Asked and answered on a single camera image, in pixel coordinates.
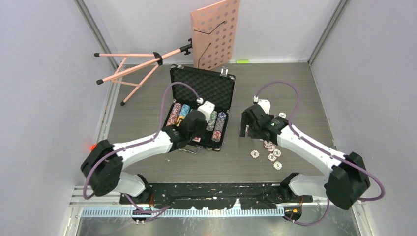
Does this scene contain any black poker set case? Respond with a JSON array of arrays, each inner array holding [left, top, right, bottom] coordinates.
[[170, 64, 236, 151]]

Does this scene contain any pink music stand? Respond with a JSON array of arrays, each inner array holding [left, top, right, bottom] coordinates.
[[94, 0, 240, 105]]

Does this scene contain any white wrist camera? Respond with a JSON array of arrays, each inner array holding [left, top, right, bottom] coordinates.
[[253, 95, 271, 115], [197, 101, 215, 123]]

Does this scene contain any blue red chip stack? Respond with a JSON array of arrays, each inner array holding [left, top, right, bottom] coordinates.
[[211, 112, 227, 142]]

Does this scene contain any red white chip stack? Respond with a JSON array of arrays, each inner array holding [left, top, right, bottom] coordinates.
[[166, 103, 182, 126]]

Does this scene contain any green white chip stack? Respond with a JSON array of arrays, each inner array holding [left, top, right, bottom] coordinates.
[[206, 111, 218, 131]]

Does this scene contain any blue yellow chip stack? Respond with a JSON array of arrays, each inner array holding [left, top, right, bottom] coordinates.
[[176, 104, 191, 126]]

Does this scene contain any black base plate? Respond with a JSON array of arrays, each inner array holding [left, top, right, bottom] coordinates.
[[132, 182, 313, 210]]

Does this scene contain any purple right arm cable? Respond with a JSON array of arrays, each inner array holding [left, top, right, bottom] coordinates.
[[254, 81, 386, 226]]

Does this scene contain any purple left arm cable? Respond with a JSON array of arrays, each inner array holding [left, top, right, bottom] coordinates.
[[83, 82, 204, 224]]

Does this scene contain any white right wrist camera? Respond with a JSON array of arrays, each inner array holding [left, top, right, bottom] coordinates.
[[253, 95, 271, 115]]

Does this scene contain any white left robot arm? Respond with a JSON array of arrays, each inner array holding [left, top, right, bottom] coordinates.
[[80, 110, 210, 204]]

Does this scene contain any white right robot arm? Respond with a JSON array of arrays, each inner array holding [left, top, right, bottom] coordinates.
[[239, 104, 370, 210]]

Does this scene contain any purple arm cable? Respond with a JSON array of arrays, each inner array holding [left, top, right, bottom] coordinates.
[[254, 81, 386, 226], [83, 82, 204, 224]]

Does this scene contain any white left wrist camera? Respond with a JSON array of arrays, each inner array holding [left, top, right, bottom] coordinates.
[[197, 101, 215, 123]]

